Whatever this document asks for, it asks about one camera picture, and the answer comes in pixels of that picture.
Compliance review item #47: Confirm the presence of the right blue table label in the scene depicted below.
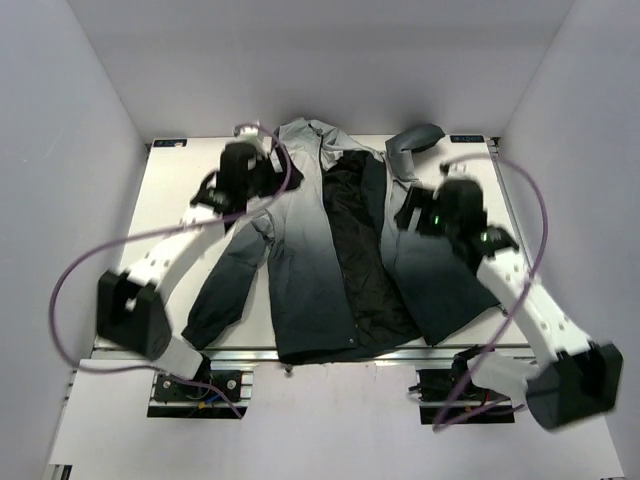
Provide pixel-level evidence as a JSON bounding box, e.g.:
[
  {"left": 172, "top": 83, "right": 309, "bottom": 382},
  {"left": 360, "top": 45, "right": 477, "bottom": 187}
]
[{"left": 449, "top": 134, "right": 485, "bottom": 143}]

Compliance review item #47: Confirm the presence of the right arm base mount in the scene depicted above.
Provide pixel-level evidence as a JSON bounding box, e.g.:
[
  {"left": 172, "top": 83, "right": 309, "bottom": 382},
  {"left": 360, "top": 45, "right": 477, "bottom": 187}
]
[{"left": 407, "top": 369, "right": 515, "bottom": 425}]

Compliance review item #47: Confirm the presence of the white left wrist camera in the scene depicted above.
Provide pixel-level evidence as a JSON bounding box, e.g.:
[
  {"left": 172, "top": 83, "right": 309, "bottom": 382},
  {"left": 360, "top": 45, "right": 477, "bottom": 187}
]
[{"left": 233, "top": 122, "right": 271, "bottom": 152}]

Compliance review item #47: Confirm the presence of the aluminium right table rail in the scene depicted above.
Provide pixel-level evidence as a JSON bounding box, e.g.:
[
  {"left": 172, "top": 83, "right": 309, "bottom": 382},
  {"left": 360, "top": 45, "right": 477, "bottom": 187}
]
[{"left": 486, "top": 137, "right": 533, "bottom": 266}]

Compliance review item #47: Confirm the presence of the grey gradient zip jacket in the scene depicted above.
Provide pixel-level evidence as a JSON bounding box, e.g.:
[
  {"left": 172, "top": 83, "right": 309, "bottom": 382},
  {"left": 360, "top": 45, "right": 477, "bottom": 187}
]
[{"left": 182, "top": 118, "right": 498, "bottom": 365}]

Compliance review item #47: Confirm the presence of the blue table label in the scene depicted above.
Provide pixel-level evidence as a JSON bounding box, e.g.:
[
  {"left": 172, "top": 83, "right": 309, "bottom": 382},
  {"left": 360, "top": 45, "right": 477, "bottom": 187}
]
[
  {"left": 449, "top": 134, "right": 485, "bottom": 143},
  {"left": 152, "top": 138, "right": 187, "bottom": 148}
]

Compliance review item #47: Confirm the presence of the aluminium front table rail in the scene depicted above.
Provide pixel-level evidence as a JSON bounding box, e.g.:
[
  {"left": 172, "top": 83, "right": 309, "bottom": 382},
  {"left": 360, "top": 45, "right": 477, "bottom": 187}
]
[{"left": 89, "top": 344, "right": 536, "bottom": 364}]

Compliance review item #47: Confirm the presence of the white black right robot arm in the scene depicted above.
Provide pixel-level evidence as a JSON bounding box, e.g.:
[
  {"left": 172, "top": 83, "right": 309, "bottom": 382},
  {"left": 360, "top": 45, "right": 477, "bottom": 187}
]
[{"left": 395, "top": 178, "right": 623, "bottom": 431}]

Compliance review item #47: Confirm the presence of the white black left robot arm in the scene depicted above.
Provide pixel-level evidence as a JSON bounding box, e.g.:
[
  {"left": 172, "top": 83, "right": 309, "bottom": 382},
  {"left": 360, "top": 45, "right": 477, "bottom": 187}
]
[{"left": 96, "top": 134, "right": 294, "bottom": 399}]

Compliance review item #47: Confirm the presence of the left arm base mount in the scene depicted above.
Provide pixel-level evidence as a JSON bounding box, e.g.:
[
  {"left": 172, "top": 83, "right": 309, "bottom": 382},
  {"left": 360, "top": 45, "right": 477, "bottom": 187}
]
[{"left": 147, "top": 366, "right": 253, "bottom": 420}]

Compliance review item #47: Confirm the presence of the left blue table label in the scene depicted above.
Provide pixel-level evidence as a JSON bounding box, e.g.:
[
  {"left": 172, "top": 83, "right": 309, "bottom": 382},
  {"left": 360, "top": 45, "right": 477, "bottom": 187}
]
[{"left": 152, "top": 138, "right": 187, "bottom": 148}]

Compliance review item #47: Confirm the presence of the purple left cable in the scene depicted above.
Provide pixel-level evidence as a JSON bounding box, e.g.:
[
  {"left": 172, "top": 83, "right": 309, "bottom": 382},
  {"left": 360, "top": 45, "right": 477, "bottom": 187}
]
[{"left": 48, "top": 122, "right": 294, "bottom": 419}]

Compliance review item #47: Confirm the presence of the aluminium table rail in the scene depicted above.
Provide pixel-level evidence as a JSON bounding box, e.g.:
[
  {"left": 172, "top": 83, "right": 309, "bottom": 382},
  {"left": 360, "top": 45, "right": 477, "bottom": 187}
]
[
  {"left": 89, "top": 344, "right": 536, "bottom": 364},
  {"left": 486, "top": 137, "right": 533, "bottom": 266}
]

